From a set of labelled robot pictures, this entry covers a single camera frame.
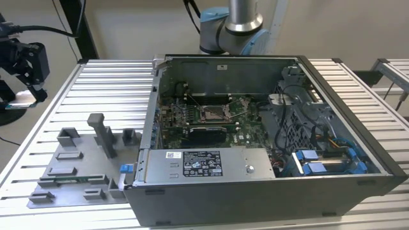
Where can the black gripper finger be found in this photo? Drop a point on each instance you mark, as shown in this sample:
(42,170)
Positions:
(5,95)
(36,92)

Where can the silver square CPU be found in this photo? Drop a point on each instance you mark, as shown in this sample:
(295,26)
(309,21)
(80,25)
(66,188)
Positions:
(20,105)

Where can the CPU socket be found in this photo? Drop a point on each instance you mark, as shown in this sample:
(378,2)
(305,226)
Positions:
(213,112)

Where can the black round stand foot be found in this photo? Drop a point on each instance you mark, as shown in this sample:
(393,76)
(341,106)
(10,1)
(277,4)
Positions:
(9,117)

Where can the grey parts rack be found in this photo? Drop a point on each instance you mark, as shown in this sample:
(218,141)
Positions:
(80,167)

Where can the green RAM stick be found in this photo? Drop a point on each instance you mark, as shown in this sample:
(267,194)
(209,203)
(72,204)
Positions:
(76,178)

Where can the thin metal locking lever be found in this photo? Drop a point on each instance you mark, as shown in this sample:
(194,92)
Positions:
(194,99)

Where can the black installed RAM stick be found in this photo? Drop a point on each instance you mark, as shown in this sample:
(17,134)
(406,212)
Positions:
(209,96)

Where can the black graphics card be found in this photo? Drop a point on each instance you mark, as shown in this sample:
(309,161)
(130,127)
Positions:
(206,136)

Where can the silver power supply with label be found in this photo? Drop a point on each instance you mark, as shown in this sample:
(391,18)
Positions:
(207,164)

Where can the green motherboard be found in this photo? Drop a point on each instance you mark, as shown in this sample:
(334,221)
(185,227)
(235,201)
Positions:
(242,134)

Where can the grey drive cage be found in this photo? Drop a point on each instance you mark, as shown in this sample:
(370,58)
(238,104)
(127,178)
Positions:
(287,124)

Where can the black open PC case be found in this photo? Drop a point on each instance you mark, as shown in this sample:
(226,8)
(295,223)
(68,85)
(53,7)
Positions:
(255,196)

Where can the neighbouring metal slat table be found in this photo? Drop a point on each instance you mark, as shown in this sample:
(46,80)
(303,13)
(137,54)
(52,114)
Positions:
(394,72)

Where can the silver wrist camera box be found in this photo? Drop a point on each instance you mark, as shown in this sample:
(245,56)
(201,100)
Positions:
(8,31)

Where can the black frame post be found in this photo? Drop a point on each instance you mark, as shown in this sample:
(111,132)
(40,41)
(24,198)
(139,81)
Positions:
(85,36)

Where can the black table bracket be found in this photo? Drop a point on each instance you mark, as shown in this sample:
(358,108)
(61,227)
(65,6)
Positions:
(366,77)

